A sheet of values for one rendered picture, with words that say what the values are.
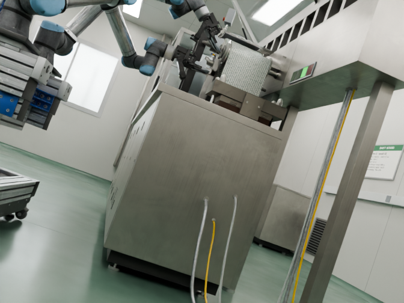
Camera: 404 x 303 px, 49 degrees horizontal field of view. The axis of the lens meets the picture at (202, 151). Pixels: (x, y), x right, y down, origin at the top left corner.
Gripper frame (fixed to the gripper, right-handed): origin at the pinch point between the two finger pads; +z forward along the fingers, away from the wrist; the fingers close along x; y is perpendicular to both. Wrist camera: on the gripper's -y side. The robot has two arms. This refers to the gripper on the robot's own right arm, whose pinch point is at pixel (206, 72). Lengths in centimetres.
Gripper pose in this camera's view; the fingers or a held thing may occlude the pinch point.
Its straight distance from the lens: 240.2
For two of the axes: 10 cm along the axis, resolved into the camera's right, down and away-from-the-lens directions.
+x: -2.1, 0.2, 9.8
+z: 9.1, 3.6, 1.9
